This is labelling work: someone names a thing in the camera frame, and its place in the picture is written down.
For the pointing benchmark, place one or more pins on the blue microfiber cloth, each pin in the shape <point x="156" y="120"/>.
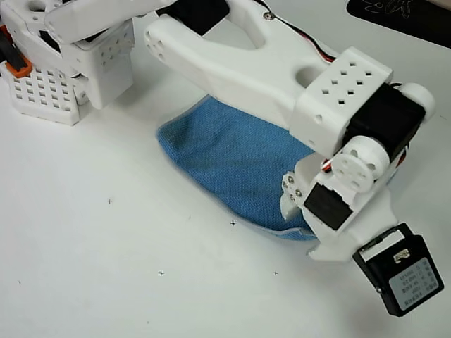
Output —
<point x="229" y="169"/>

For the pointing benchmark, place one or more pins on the orange and black clamp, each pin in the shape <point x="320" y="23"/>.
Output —
<point x="14" y="60"/>

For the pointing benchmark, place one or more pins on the white perforated base block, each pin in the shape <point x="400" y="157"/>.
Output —
<point x="42" y="105"/>

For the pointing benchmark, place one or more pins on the black camera module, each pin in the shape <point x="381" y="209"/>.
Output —
<point x="412" y="281"/>

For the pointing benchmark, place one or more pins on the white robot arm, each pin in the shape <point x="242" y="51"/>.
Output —
<point x="229" y="63"/>

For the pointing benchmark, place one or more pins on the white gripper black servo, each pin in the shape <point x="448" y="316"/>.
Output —
<point x="292" y="193"/>

